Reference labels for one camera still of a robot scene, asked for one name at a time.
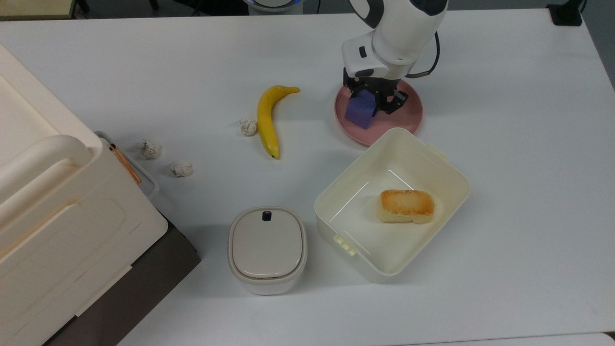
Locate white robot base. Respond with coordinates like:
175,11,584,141
243,0,303,12

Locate large cream storage box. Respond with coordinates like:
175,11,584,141
0,43,169,346

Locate cream open plastic container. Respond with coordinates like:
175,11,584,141
314,127,471,283

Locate orange tape strip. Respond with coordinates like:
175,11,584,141
108,144,143,185

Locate purple cube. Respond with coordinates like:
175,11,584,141
344,91,378,130

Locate small beige lidded bin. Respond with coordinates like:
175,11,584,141
227,207,308,296

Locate yellow banana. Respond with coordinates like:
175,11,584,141
257,85,300,160

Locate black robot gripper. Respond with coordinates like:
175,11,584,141
343,67,410,116

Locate wooden desk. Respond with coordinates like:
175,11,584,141
0,0,77,21

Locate toasted bread piece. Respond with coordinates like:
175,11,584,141
377,189,435,225

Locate black table clamp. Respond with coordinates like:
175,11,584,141
548,0,584,26

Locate pink round plate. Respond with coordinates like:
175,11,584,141
334,79,424,147

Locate dark brown drawer box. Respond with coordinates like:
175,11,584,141
43,214,202,346

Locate white drawer handle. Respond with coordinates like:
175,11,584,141
94,131,160,200

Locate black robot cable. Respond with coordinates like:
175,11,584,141
406,31,441,79

